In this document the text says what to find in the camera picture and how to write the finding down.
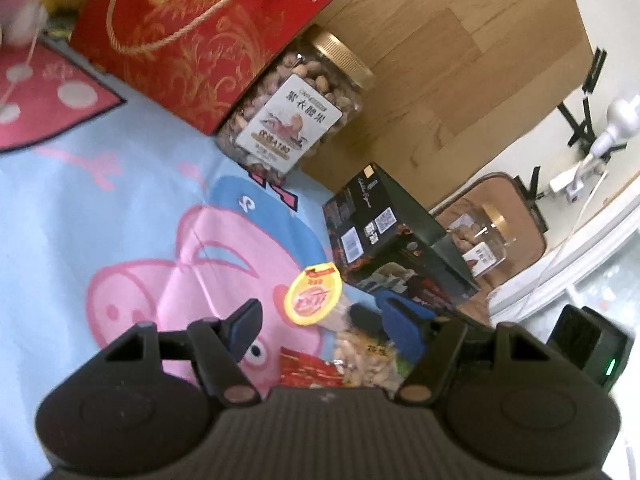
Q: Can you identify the clear peanut snack bag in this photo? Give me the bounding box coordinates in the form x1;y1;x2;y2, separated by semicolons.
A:
279;330;412;396

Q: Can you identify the yellow lid snack cup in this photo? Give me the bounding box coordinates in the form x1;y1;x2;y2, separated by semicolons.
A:
284;262;354;333

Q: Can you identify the black snack box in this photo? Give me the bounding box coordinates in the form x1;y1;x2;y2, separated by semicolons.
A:
323;164;480;309

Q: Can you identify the pecan jar gold lid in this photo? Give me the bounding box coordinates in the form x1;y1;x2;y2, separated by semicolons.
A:
447;198;515;278

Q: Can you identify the cartoon pig play mat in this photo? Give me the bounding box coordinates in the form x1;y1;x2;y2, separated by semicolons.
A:
1;42;334;479

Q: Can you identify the peanut jar gold lid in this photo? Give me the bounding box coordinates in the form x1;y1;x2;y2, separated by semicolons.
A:
215;25;374;185

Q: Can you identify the large cardboard sheet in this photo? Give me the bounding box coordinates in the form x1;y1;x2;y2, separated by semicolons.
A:
303;0;591;206

